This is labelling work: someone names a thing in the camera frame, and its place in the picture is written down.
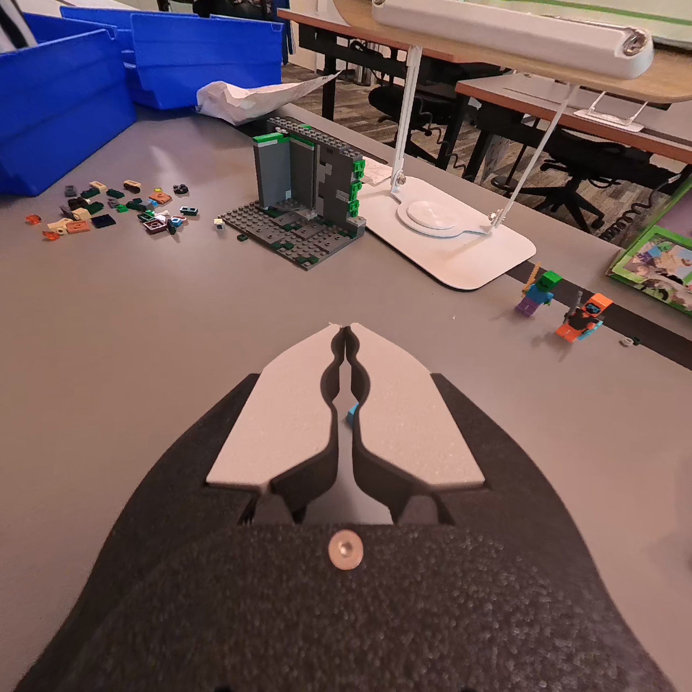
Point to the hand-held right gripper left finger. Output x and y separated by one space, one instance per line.
270 427

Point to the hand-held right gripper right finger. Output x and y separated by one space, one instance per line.
416 427

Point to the light blue cube brick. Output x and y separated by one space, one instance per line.
352 415

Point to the green headed toy minifigure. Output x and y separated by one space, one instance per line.
535 294

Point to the gold toy sword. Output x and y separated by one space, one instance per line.
532 275

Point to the small orange grey brick model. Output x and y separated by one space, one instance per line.
586 319

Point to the grey brick building model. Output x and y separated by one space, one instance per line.
303 216

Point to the small white paper slip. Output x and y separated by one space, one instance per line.
378 172

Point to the scatter of small loose bricks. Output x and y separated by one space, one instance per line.
108 211

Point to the brick set cardboard box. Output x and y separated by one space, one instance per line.
659 265

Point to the black office chair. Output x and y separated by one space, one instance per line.
411 113
594 167

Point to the white crumpled paper bag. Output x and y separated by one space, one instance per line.
238 100

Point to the clear plastic stand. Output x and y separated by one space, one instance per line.
611 119

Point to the wooden top office table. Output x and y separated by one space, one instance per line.
346 30
621 124

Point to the open instruction booklet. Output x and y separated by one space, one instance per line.
670 21

